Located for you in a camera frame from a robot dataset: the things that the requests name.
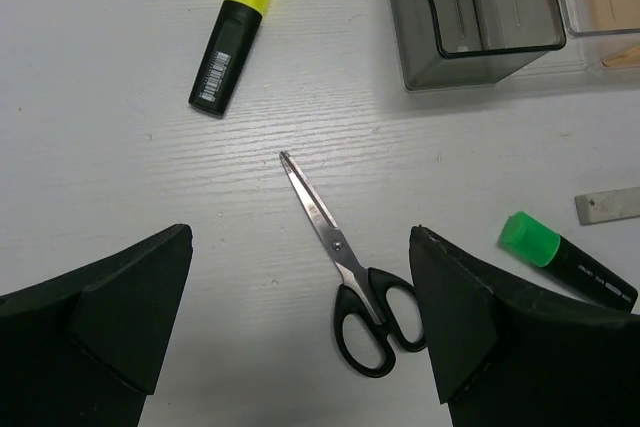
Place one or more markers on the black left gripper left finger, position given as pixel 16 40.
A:
pixel 86 348

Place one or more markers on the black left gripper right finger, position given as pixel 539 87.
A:
pixel 506 352

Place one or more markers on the green cap black highlighter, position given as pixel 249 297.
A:
pixel 539 246

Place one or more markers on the black handled scissors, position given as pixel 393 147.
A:
pixel 363 291

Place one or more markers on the grey white eraser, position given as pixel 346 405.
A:
pixel 608 206

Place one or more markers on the yellow cap black highlighter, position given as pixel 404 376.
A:
pixel 226 53

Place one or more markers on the clear plastic bin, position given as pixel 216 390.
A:
pixel 577 20

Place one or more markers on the smoky grey plastic bin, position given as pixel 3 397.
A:
pixel 460 43

